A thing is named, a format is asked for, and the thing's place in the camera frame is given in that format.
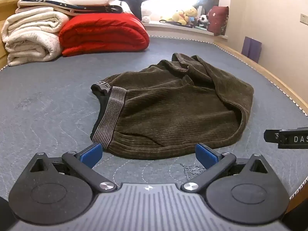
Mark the purple box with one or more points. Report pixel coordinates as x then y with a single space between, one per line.
251 49

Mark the cream rolled blanket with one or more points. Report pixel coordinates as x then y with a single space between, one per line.
31 37

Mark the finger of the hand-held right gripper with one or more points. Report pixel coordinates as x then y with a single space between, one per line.
270 136

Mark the dark red cushion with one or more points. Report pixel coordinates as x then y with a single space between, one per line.
218 20

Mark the wall light switch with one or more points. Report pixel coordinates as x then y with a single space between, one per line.
304 18

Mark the grey quilted mattress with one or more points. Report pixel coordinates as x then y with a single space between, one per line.
48 105

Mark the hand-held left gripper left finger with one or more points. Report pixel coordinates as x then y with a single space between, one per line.
91 155

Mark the yellow bear plush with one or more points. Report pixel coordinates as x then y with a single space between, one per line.
184 14

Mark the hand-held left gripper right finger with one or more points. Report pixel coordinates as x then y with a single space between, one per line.
206 156

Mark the panda plush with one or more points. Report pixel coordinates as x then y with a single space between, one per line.
204 20

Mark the white plush toy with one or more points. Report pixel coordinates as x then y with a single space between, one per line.
148 14

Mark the red folded quilt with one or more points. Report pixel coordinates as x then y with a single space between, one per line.
103 32

